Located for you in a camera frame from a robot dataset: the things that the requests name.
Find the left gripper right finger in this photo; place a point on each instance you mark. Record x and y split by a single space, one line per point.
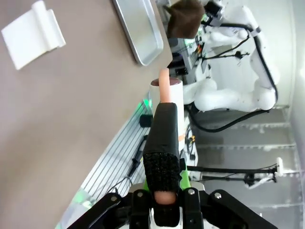
214 212

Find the silver metal tray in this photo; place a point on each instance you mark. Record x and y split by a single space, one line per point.
143 31

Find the white lint roller stand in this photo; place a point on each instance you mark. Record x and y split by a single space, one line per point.
31 35

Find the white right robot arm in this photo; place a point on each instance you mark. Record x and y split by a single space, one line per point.
226 95

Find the dark brown cloth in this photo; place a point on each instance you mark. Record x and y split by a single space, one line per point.
186 21

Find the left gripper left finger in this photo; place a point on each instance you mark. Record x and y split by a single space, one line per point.
124 212

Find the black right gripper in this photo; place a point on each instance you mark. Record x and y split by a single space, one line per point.
214 10

